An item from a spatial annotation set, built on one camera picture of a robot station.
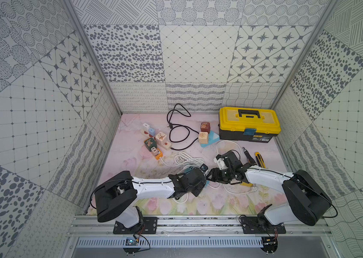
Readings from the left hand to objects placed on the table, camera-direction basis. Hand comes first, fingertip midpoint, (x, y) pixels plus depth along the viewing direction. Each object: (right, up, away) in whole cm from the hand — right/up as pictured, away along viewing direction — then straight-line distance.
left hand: (203, 180), depth 83 cm
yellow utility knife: (+36, +8, +12) cm, 39 cm away
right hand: (+5, -1, +3) cm, 6 cm away
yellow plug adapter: (+16, +5, -20) cm, 26 cm away
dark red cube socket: (+3, +28, +19) cm, 34 cm away
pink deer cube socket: (-25, +22, +13) cm, 35 cm away
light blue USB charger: (-31, +25, +19) cm, 44 cm away
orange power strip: (-25, +11, +13) cm, 30 cm away
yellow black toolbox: (+28, +30, +9) cm, 42 cm away
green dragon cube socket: (-31, +19, +10) cm, 37 cm away
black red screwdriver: (+30, +8, +12) cm, 34 cm away
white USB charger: (-36, +28, +21) cm, 50 cm away
